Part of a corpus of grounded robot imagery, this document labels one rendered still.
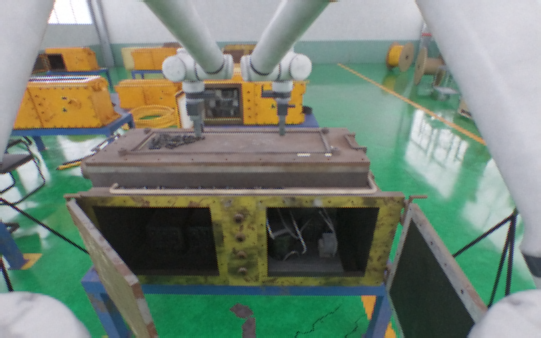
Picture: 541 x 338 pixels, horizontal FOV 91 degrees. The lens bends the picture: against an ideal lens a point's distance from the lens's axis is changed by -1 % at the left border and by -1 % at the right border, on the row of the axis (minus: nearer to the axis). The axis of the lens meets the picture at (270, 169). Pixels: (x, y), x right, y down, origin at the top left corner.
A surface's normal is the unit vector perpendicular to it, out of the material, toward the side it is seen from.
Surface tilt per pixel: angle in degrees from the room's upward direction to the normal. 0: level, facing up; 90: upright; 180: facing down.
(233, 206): 90
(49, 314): 17
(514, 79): 73
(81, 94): 90
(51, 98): 90
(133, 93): 90
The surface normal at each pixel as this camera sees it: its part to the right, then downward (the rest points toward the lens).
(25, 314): 0.13, -0.92
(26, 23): 1.00, 0.03
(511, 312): -0.22, -0.92
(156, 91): 0.04, 0.47
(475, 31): -0.84, 0.07
